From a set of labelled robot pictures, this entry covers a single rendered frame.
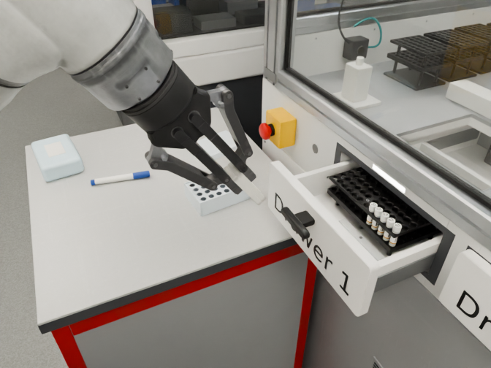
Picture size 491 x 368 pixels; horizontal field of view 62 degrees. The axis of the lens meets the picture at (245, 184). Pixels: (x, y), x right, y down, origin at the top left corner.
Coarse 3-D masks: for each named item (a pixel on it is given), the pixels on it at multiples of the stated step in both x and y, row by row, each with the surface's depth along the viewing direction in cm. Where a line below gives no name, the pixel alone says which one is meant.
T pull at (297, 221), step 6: (282, 210) 67; (288, 210) 66; (288, 216) 66; (294, 216) 65; (300, 216) 65; (306, 216) 65; (294, 222) 64; (300, 222) 64; (306, 222) 64; (312, 222) 65; (294, 228) 64; (300, 228) 63; (300, 234) 63; (306, 234) 62
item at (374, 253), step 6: (342, 222) 74; (348, 222) 74; (348, 228) 72; (354, 228) 72; (354, 234) 71; (360, 234) 71; (360, 240) 70; (366, 240) 70; (366, 246) 69; (372, 246) 69; (372, 252) 68; (378, 252) 68; (378, 258) 66
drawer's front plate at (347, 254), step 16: (272, 176) 76; (288, 176) 71; (272, 192) 78; (288, 192) 71; (304, 192) 68; (272, 208) 80; (304, 208) 67; (320, 208) 64; (288, 224) 75; (320, 224) 64; (336, 224) 61; (304, 240) 71; (320, 240) 65; (336, 240) 61; (352, 240) 59; (320, 256) 67; (336, 256) 62; (352, 256) 58; (368, 256) 56; (336, 272) 63; (352, 272) 59; (368, 272) 55; (336, 288) 64; (352, 288) 60; (368, 288) 57; (352, 304) 61; (368, 304) 60
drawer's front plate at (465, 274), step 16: (464, 256) 57; (480, 256) 56; (464, 272) 57; (480, 272) 55; (448, 288) 61; (464, 288) 58; (480, 288) 55; (448, 304) 62; (464, 304) 59; (480, 304) 56; (464, 320) 60; (480, 320) 57; (480, 336) 58
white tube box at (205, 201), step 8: (184, 184) 92; (192, 184) 92; (192, 192) 89; (200, 192) 89; (208, 192) 91; (216, 192) 89; (224, 192) 89; (232, 192) 89; (192, 200) 90; (200, 200) 87; (208, 200) 87; (216, 200) 88; (224, 200) 89; (232, 200) 91; (240, 200) 92; (200, 208) 87; (208, 208) 88; (216, 208) 89
